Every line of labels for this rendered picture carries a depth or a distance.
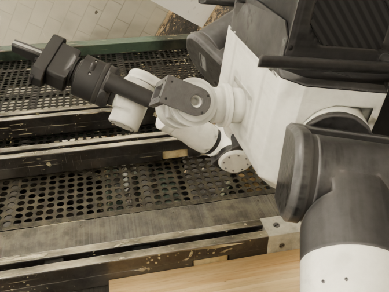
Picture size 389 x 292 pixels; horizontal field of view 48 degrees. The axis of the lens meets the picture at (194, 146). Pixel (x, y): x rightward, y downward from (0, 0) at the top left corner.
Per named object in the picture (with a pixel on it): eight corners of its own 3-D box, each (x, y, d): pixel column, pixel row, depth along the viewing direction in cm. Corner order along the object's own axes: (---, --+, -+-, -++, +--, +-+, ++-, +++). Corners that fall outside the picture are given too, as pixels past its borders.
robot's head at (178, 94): (208, 92, 64) (160, 73, 62) (227, 86, 55) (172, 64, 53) (194, 133, 63) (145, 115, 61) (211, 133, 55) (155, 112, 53)
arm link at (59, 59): (58, 22, 87) (113, 47, 89) (54, 52, 95) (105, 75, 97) (29, 66, 80) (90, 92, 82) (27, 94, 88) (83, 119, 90)
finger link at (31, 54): (13, 39, 85) (43, 53, 86) (13, 50, 87) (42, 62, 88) (8, 44, 84) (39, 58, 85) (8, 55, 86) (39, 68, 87)
